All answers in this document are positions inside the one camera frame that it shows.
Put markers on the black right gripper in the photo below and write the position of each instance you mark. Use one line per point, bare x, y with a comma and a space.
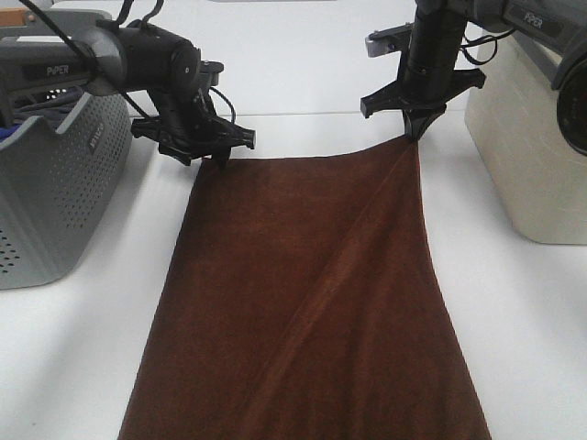
427, 78

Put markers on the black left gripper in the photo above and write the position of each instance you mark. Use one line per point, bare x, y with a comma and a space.
187, 126

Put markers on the brown microfibre towel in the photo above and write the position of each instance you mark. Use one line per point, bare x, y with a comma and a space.
301, 303

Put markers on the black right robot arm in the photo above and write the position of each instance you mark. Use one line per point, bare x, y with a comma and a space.
557, 25

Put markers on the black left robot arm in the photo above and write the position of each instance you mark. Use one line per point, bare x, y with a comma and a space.
106, 59

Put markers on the grey-purple towel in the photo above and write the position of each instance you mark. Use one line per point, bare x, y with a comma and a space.
53, 105

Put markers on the blue towel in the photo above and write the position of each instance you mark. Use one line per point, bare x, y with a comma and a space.
7, 132

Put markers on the beige bin with grey rim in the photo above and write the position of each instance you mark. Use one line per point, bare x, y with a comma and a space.
512, 119

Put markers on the grey perforated laundry basket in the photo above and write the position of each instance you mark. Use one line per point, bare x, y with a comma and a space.
56, 183

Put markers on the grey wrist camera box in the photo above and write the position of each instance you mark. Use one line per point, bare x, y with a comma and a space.
390, 40

